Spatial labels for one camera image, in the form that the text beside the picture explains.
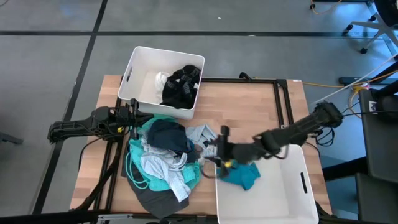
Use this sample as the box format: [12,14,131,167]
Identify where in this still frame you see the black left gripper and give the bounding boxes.
[117,98,155,141]

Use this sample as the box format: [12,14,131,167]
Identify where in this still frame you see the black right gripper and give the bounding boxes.
[203,125,261,169]

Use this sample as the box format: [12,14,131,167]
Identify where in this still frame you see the light grey-blue shirt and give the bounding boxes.
[185,124,218,156]

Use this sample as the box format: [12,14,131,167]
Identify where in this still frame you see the navy blue garment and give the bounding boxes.
[146,119,192,155]

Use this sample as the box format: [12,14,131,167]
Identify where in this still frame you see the pile of mixed clothes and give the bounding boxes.
[124,114,203,192]

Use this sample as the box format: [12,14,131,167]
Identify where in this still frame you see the bright blue garment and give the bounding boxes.
[217,161,261,191]

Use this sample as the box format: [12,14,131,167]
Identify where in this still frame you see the black garment with white print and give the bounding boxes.
[160,64,202,110]

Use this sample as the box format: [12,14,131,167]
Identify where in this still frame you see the dark grey garment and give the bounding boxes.
[121,149,190,219]

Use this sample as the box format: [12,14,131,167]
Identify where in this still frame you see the white plastic bin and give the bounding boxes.
[117,45,206,121]
[214,144,320,224]

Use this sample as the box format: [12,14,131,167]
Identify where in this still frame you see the black floor beam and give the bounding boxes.
[322,157,368,182]

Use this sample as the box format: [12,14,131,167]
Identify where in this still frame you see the grey stand foot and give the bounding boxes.
[0,132,24,146]

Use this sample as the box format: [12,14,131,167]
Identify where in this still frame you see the black cart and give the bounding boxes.
[356,88,398,224]

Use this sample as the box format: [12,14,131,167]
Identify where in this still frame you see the black rounded device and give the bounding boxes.
[374,95,398,123]

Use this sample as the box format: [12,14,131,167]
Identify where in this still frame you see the white-legged office chair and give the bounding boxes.
[341,0,398,55]

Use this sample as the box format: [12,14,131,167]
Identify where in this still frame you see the dark gripper cable loop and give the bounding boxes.
[200,161,219,180]

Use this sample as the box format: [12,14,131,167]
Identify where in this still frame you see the black aluminium frame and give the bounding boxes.
[70,72,332,224]

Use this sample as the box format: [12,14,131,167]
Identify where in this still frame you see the silver metal bracket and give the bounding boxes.
[98,213,134,224]

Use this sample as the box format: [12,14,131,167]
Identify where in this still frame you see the blue and black cables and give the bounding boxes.
[309,105,361,147]

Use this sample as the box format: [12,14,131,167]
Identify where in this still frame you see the yellow cable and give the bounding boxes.
[310,0,343,16]
[301,70,398,119]

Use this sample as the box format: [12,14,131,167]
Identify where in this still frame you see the white cable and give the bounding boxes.
[312,55,398,105]

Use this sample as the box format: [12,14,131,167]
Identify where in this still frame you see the black floor rail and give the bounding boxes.
[338,76,398,86]

